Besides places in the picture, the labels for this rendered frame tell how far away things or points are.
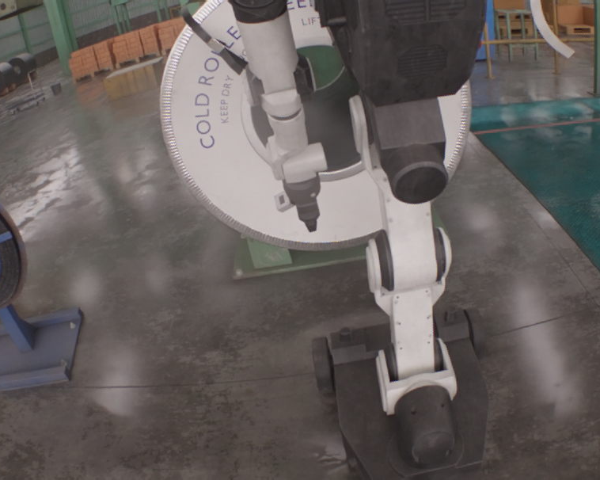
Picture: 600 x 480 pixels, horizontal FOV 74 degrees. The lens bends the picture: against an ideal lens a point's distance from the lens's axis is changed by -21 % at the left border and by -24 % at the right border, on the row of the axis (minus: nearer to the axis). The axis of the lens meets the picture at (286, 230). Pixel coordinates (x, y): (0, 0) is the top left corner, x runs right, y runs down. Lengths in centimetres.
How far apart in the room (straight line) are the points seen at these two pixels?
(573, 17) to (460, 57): 889
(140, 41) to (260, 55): 1202
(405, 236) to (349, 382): 58
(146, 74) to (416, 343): 692
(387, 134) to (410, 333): 57
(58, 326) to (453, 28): 224
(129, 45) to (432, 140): 1223
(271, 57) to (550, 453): 133
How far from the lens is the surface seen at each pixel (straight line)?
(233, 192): 191
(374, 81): 75
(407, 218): 107
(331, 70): 430
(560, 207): 270
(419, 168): 84
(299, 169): 110
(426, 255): 110
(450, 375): 127
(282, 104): 91
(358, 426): 138
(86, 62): 1336
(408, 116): 87
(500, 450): 153
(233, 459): 159
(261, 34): 80
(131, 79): 785
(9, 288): 215
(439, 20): 69
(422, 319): 124
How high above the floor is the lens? 130
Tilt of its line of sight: 30 degrees down
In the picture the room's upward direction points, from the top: 12 degrees counter-clockwise
